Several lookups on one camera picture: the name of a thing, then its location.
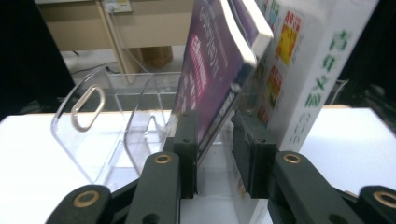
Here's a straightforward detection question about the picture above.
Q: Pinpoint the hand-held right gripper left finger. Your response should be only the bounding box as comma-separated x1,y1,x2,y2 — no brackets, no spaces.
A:
125,109,199,224

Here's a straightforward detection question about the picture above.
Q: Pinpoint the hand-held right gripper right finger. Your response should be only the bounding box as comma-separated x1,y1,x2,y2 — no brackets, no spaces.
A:
231,111,356,224

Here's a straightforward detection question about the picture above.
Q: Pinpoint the clear acrylic book rack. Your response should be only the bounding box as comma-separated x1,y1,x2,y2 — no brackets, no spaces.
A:
50,66,269,224

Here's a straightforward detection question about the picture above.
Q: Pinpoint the white book with colourful squares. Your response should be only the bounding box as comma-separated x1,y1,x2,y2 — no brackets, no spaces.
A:
246,0,379,153

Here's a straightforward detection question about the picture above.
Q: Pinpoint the purple book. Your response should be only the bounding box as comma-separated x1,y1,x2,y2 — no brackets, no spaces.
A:
169,0,275,167

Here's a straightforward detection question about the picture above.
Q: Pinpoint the white table board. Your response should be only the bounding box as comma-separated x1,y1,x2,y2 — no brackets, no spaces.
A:
0,105,396,224

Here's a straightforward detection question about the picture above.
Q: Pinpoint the brown cardboard box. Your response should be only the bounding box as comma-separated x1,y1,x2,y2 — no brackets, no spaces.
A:
141,46,174,68

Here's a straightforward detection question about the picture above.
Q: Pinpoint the white book with green text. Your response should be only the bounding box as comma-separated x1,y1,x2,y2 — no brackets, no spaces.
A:
323,0,396,134

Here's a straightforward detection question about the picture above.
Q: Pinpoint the beige wooden desk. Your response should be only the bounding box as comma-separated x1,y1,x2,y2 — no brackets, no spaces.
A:
34,0,195,85

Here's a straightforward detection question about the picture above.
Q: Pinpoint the black curtain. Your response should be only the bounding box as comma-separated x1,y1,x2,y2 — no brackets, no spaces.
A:
0,0,76,122

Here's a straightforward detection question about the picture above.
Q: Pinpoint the thin black floor cable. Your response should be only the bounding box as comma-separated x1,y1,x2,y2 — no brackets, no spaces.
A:
69,49,120,76

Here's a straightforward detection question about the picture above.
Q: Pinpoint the white wall socket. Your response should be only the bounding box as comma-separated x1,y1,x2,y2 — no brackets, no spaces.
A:
102,0,133,14

